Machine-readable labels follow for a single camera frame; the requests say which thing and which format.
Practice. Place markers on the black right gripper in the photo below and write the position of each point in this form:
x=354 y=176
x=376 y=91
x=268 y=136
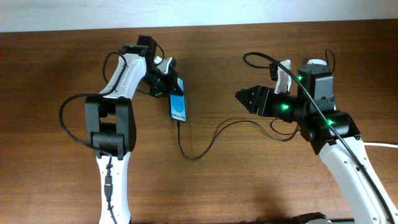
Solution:
x=257 y=107

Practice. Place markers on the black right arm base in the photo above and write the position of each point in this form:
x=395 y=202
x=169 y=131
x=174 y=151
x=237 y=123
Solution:
x=316 y=218

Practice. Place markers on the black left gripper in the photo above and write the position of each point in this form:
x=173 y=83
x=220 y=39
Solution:
x=171 y=87

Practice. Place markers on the white power strip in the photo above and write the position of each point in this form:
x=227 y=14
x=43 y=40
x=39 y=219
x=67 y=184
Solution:
x=317 y=62

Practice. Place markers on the blue screen smartphone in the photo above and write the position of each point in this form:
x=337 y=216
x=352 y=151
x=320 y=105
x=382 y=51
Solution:
x=177 y=104

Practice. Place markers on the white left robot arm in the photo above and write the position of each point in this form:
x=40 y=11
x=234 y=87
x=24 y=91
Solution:
x=110 y=123

